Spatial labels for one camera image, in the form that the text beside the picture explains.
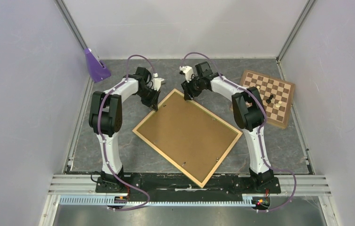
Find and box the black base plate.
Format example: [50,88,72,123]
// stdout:
[95,172,281,202]

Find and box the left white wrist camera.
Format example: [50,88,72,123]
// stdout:
[150,73,165,91]

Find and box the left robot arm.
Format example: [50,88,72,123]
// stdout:
[89,67,162,192]

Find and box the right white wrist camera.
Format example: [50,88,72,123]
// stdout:
[179,66,195,82]

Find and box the wooden chessboard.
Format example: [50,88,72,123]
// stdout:
[239,70,296,129]

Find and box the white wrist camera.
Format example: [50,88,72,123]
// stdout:
[179,66,195,82]
[150,73,165,91]

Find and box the brown frame backing board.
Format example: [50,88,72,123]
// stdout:
[136,92,239,185]

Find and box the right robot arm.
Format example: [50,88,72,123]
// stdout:
[179,62,274,192]

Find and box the black chess piece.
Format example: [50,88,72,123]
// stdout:
[266,94,274,104]

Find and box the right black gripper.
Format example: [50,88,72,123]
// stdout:
[182,75,203,100]

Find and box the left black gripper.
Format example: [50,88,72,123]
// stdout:
[135,87,161,112]

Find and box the white slotted cable duct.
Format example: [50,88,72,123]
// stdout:
[59,195,260,207]

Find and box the purple plastic stand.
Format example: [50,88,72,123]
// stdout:
[84,48,111,83]

